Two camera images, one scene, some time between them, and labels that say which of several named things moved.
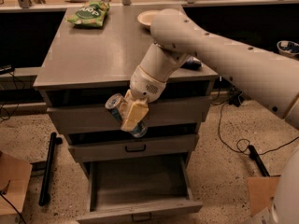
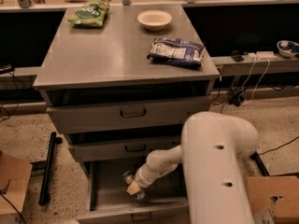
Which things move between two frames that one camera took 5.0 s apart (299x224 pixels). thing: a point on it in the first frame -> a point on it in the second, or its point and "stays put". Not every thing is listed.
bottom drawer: (139, 191) stays put
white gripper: (146, 85) -> (142, 177)
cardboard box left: (15, 176) stays put
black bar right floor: (254, 154) stays put
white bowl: (146, 19) stays put
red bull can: (114, 104) -> (129, 176)
